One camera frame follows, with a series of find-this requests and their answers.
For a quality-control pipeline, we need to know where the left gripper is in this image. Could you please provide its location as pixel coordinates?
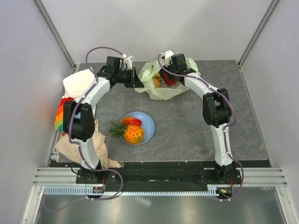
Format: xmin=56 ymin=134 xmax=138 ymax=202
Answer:
xmin=115 ymin=68 xmax=144 ymax=88

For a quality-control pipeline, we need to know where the red fake apple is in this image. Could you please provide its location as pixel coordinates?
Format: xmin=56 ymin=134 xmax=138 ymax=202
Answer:
xmin=164 ymin=73 xmax=177 ymax=86

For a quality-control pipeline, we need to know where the pale green plastic bag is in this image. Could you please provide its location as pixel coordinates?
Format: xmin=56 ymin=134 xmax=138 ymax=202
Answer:
xmin=135 ymin=61 xmax=189 ymax=100

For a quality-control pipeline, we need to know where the yellow fake pear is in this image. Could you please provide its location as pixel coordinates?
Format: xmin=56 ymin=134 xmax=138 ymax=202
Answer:
xmin=152 ymin=77 xmax=162 ymax=88

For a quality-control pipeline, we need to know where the red yellow fake mango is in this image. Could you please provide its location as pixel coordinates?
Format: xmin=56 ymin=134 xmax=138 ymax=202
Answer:
xmin=121 ymin=117 xmax=142 ymax=126

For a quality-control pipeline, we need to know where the fake pineapple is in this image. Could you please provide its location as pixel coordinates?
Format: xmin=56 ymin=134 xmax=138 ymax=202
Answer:
xmin=109 ymin=122 xmax=145 ymax=145

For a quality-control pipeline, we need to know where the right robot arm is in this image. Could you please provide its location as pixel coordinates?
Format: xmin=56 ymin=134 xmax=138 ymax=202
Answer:
xmin=157 ymin=51 xmax=235 ymax=184

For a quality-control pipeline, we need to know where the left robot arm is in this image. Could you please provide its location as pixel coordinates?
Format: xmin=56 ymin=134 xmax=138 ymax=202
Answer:
xmin=63 ymin=54 xmax=144 ymax=183

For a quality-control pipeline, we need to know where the blue plastic plate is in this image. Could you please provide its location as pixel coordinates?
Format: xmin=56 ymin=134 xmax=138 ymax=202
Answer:
xmin=123 ymin=112 xmax=155 ymax=145

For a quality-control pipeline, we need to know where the white folded towel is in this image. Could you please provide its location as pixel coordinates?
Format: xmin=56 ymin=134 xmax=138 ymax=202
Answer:
xmin=63 ymin=69 xmax=95 ymax=98

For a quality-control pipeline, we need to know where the rainbow striped cloth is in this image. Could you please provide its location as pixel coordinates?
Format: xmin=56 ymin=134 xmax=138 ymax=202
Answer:
xmin=55 ymin=97 xmax=74 ymax=136

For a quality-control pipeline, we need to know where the beige crumpled cloth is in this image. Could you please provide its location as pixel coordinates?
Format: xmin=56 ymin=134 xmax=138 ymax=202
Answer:
xmin=55 ymin=119 xmax=121 ymax=168

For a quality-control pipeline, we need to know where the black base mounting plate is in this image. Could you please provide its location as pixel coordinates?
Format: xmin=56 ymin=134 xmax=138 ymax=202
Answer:
xmin=76 ymin=161 xmax=244 ymax=199

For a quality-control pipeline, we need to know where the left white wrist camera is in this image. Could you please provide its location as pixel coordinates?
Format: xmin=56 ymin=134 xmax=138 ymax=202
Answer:
xmin=121 ymin=54 xmax=135 ymax=70

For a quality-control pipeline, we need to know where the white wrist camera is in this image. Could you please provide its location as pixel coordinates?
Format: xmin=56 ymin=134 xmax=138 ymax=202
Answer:
xmin=121 ymin=54 xmax=135 ymax=70
xmin=161 ymin=50 xmax=174 ymax=67

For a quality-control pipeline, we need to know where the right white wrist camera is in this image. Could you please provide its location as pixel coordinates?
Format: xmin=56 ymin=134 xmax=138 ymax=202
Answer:
xmin=161 ymin=50 xmax=174 ymax=67

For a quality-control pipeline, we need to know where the right aluminium corner post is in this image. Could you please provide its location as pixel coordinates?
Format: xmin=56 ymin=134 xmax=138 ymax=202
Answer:
xmin=237 ymin=0 xmax=280 ymax=68

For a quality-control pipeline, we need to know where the aluminium corner post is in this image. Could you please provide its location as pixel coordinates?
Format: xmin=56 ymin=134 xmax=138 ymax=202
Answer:
xmin=237 ymin=0 xmax=280 ymax=68
xmin=32 ymin=0 xmax=77 ymax=71

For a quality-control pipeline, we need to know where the left aluminium corner post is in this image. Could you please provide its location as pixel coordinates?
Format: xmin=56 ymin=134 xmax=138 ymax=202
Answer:
xmin=32 ymin=0 xmax=77 ymax=71

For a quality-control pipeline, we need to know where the grey slotted cable duct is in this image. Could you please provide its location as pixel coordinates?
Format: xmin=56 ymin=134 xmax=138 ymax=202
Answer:
xmin=43 ymin=184 xmax=220 ymax=196

